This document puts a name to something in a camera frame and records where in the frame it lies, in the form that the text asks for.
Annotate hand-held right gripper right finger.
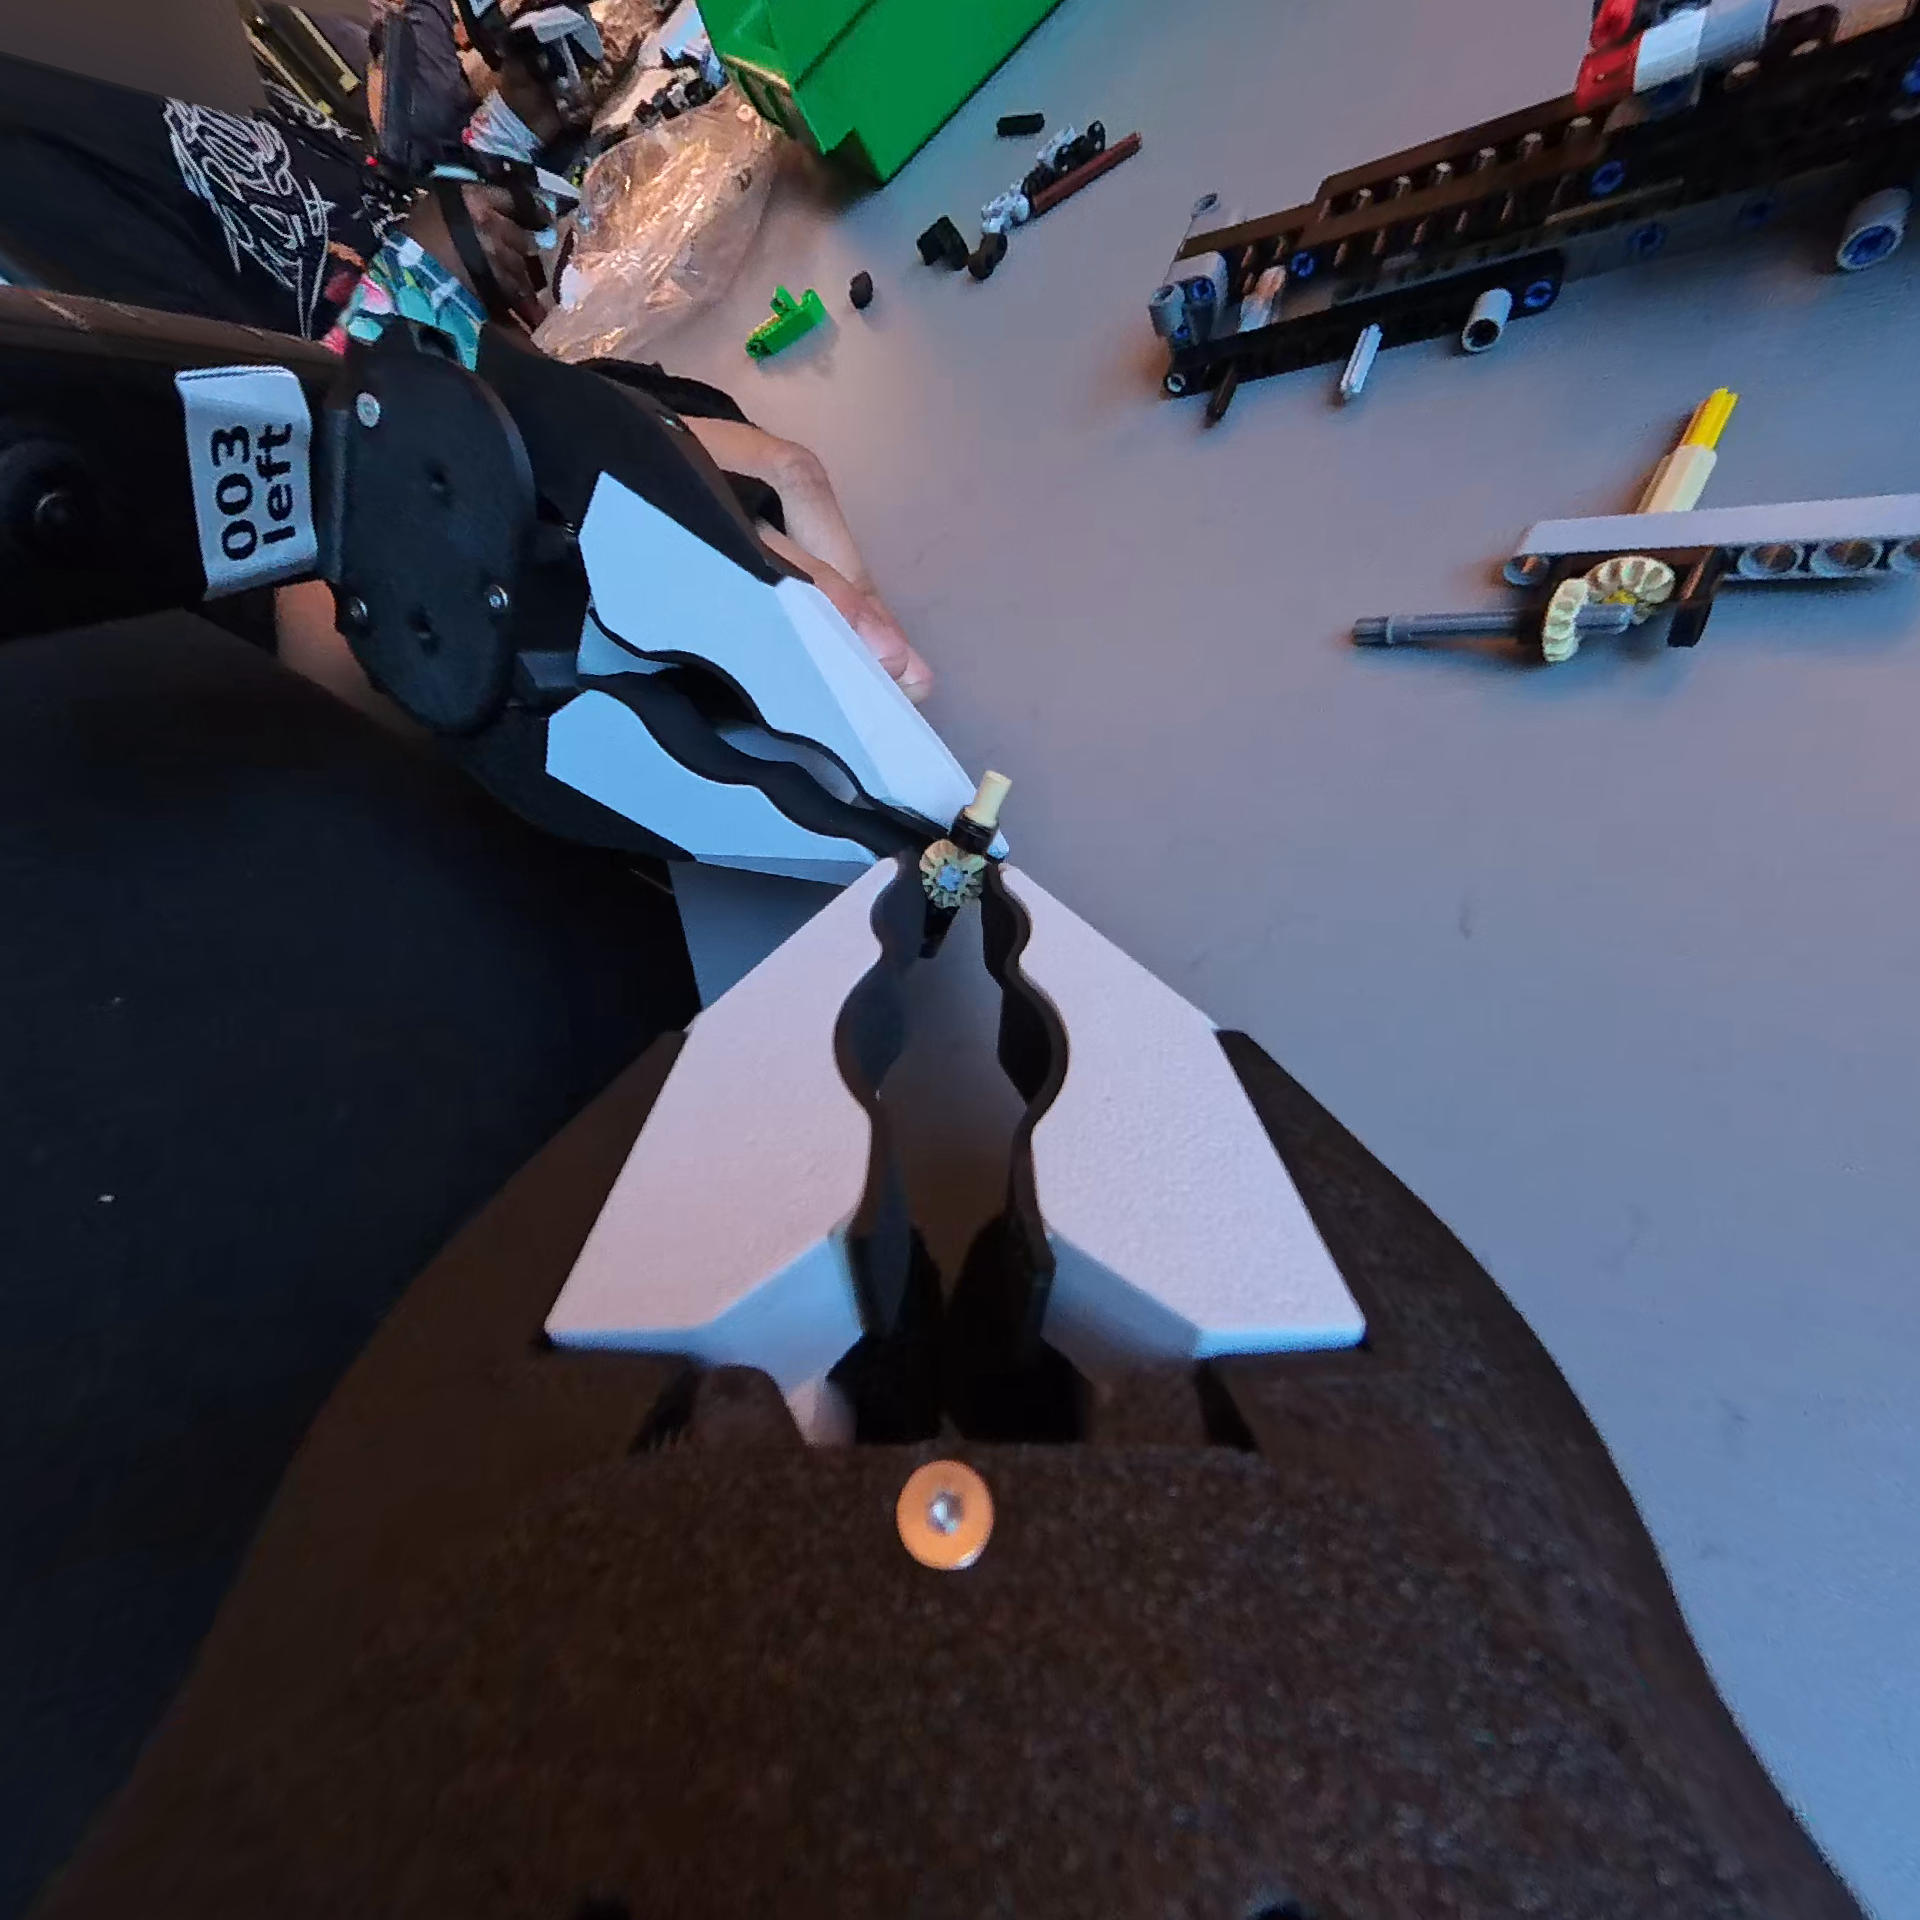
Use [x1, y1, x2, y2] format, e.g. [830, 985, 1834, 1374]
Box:
[974, 863, 1370, 1364]

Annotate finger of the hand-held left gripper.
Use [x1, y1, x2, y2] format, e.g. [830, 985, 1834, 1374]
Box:
[574, 469, 1015, 863]
[543, 659, 915, 869]

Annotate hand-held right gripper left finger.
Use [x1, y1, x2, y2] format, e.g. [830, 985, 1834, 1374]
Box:
[543, 863, 938, 1446]

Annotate black lego frame assembly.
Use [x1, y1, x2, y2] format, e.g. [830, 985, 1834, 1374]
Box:
[895, 769, 1020, 962]

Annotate grey lego beam assembly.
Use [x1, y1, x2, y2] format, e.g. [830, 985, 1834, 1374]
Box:
[1351, 387, 1920, 666]

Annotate scattered black lego pieces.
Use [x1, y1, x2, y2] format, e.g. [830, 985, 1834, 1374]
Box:
[848, 109, 1147, 313]

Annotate pile of dark lego parts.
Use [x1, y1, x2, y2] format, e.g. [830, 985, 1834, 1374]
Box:
[591, 22, 753, 131]

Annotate lego truck model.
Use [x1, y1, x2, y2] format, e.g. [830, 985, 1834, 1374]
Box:
[1155, 0, 1920, 425]

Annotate person's left hand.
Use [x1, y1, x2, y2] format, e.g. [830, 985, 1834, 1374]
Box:
[688, 418, 934, 703]

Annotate clear plastic bag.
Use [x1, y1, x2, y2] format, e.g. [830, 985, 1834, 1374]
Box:
[531, 60, 805, 360]

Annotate green plastic bin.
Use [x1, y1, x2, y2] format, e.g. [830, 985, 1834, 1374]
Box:
[695, 0, 1071, 185]

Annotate colourful lanyard badge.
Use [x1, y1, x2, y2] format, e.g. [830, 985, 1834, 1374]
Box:
[332, 231, 495, 376]

